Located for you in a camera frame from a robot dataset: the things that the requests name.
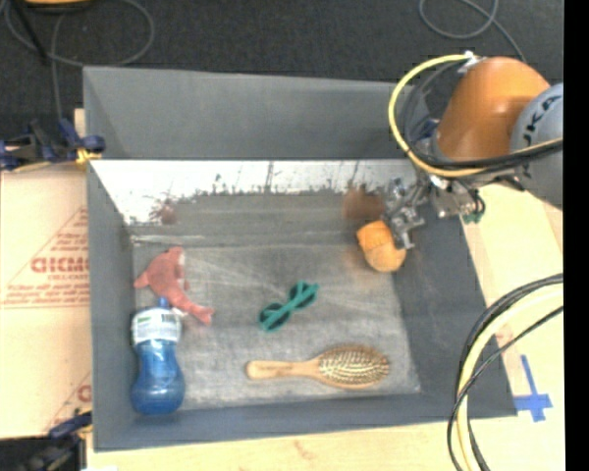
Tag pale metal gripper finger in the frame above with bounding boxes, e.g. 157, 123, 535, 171
383, 179, 409, 216
390, 209, 426, 251

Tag orange toy fruit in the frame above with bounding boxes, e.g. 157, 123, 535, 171
356, 219, 407, 274

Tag green sunglasses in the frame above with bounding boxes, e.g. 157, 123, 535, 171
257, 280, 321, 334

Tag grey metal bin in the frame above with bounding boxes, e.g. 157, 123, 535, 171
81, 65, 517, 453

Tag wooden hairbrush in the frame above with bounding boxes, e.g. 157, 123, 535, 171
244, 343, 392, 391

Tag pink toy fish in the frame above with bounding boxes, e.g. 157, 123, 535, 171
133, 246, 216, 327

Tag blue plastic bottle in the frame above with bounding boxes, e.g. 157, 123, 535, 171
129, 296, 187, 417

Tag brown cardboard board red print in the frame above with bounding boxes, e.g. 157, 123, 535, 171
0, 169, 94, 442

